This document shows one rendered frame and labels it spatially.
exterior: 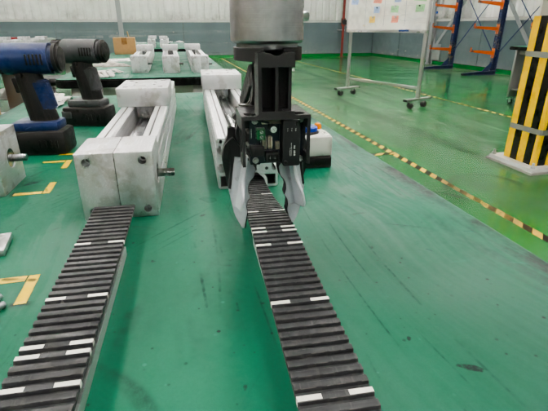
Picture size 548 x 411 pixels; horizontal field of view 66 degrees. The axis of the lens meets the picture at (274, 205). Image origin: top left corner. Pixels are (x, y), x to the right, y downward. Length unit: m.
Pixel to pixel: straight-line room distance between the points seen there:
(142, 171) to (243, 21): 0.26
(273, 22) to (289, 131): 0.10
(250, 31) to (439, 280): 0.32
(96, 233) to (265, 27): 0.29
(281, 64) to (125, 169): 0.28
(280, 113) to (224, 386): 0.25
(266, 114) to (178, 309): 0.21
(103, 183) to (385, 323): 0.40
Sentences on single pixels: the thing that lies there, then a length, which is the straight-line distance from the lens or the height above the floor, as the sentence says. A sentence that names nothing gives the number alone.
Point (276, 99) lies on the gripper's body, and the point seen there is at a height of 0.96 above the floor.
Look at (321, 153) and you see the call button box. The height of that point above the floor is 0.81.
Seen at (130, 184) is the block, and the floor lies 0.83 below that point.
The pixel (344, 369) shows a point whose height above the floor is 0.81.
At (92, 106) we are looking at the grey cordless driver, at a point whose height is 0.83.
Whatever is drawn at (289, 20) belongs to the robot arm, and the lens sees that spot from 0.44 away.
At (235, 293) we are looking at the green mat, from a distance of 0.44.
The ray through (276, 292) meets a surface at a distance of 0.38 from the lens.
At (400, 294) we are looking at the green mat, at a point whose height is 0.78.
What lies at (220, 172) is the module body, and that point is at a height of 0.81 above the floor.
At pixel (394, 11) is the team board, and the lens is 6.48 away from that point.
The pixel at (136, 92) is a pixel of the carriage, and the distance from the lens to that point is 0.99.
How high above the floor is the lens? 1.03
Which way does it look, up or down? 23 degrees down
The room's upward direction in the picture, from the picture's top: straight up
